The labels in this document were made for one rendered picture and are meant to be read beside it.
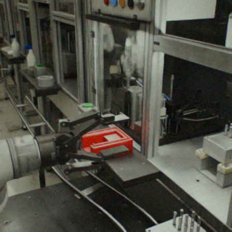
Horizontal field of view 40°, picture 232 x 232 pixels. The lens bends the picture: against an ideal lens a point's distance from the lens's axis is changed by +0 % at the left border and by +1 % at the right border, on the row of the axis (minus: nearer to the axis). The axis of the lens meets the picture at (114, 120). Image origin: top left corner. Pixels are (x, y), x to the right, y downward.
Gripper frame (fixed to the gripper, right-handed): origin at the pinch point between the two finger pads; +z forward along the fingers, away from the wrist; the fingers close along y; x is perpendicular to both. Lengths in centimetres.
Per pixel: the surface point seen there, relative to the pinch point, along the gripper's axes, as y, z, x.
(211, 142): -10.0, 33.1, 1.2
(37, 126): -33, -1, 90
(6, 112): -112, 14, 333
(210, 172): -21.1, 34.3, 1.1
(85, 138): -16.6, 4.6, 34.2
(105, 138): -17.6, 11.8, 32.2
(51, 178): -112, 21, 160
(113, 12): 26, 21, 43
